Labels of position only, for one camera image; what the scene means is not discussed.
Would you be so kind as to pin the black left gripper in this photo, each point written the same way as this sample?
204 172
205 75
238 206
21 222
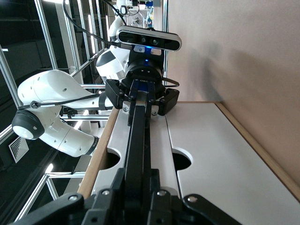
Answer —
145 70

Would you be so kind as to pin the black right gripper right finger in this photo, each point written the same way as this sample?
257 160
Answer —
168 208

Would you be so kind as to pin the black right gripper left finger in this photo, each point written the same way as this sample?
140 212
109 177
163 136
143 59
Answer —
107 206

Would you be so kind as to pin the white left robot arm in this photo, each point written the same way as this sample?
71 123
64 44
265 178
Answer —
54 89

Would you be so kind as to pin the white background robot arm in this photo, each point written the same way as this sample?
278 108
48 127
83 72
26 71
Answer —
116 25

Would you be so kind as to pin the light wooden drawer cabinet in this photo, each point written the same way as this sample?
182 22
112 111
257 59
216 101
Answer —
101 150

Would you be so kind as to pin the white ceiling air vent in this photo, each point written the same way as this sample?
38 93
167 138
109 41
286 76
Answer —
18 150

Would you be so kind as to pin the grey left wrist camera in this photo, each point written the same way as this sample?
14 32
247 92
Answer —
131 37

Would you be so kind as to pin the aluminium profile cell frame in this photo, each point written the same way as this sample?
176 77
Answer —
46 35

